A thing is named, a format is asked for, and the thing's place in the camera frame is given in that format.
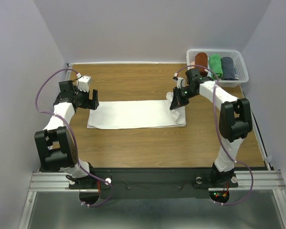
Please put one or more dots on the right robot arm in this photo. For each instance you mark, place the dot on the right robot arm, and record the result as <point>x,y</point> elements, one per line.
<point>232,125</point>

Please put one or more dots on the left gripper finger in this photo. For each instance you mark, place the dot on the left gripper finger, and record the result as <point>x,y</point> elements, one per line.
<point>95,95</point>
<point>93,104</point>

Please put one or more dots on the white towel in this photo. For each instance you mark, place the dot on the white towel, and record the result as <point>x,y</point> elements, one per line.
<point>137,114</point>

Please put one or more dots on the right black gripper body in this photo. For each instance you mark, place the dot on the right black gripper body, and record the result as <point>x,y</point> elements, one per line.
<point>183,94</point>

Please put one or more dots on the green rolled towel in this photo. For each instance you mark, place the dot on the green rolled towel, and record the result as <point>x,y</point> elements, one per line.
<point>215,65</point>

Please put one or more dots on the dark blue towel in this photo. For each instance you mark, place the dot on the dark blue towel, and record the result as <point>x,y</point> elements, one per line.
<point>228,69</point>

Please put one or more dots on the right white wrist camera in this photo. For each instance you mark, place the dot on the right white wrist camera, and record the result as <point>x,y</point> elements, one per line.
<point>180,82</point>

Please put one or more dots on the brown rolled towel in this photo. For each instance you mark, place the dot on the brown rolled towel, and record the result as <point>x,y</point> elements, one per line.
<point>201,59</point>

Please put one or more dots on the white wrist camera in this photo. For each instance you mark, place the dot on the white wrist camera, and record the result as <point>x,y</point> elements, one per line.
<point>180,82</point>
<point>83,82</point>

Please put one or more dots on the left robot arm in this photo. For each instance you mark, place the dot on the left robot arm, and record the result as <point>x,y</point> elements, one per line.
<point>56,144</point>

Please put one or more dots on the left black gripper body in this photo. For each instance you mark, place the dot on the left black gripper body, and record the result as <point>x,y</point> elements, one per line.
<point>83,98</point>

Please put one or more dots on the white plastic basket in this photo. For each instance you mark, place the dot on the white plastic basket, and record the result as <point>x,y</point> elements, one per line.
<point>240,69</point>

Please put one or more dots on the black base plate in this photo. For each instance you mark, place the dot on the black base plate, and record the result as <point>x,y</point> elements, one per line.
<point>154,183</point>

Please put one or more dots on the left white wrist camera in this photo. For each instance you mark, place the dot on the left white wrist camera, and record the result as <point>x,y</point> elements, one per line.
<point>83,82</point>

